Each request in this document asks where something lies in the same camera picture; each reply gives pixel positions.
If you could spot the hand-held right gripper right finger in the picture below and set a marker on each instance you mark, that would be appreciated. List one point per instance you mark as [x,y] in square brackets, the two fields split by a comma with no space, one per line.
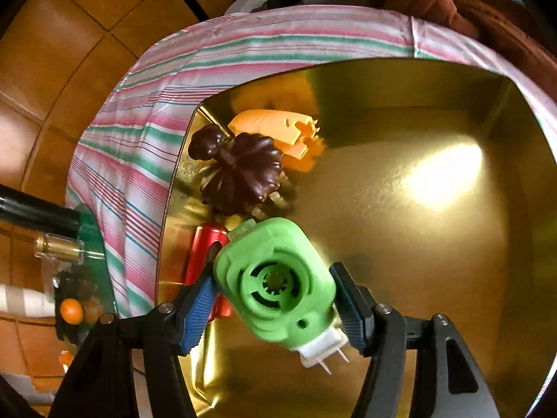
[352,313]

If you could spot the brown quilted cloth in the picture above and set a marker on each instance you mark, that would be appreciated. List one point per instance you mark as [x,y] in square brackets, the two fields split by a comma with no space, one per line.
[478,8]

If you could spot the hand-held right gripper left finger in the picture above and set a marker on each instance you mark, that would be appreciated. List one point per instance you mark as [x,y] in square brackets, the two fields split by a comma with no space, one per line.
[198,313]

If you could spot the red metallic object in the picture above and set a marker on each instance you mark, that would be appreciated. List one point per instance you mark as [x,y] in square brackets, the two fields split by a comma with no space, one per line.
[204,244]

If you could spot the black tube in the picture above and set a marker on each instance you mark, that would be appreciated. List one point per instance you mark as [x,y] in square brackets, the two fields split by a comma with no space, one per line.
[39,213]

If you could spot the small orange fruit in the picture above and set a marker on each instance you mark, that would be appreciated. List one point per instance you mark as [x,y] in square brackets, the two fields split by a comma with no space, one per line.
[72,311]

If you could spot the striped bedsheet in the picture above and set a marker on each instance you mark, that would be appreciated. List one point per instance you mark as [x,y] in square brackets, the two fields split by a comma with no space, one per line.
[174,74]

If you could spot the orange plastic piece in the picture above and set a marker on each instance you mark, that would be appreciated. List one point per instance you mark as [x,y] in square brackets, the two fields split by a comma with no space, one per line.
[270,126]

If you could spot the black holder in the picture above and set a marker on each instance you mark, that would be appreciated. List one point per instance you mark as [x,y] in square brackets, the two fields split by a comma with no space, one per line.
[65,287]

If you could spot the green glass round table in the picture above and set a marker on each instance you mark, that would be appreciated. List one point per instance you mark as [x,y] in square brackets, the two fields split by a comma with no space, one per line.
[93,235]

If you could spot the gold tin box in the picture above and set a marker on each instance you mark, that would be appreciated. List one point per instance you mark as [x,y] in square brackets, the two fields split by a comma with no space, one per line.
[413,226]

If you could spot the green plug-in device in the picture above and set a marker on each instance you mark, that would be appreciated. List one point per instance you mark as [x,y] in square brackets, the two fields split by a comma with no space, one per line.
[270,287]

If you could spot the dark brown flower-shaped ornament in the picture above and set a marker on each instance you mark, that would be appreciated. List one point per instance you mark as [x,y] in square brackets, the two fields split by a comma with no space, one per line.
[243,174]

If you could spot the glass bottle with gold cap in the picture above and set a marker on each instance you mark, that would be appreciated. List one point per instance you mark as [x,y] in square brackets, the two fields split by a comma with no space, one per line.
[58,248]

